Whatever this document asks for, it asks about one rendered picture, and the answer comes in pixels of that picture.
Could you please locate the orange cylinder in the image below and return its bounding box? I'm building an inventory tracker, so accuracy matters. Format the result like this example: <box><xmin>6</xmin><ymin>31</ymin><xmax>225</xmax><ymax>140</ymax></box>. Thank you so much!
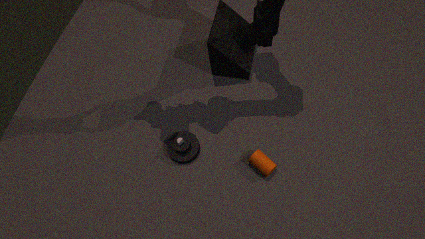
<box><xmin>248</xmin><ymin>150</ymin><xmax>277</xmax><ymax>178</ymax></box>

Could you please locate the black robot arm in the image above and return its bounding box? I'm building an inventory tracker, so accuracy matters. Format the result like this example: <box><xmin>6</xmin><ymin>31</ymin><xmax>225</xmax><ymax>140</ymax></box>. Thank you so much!
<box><xmin>232</xmin><ymin>0</ymin><xmax>285</xmax><ymax>53</ymax></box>

